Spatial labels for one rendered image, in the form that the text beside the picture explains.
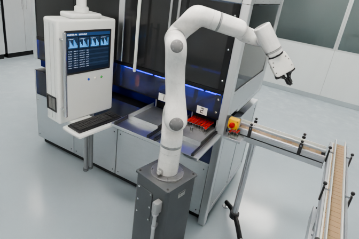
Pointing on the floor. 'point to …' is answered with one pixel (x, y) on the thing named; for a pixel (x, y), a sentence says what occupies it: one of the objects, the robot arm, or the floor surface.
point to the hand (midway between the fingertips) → (288, 81)
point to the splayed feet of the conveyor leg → (233, 218)
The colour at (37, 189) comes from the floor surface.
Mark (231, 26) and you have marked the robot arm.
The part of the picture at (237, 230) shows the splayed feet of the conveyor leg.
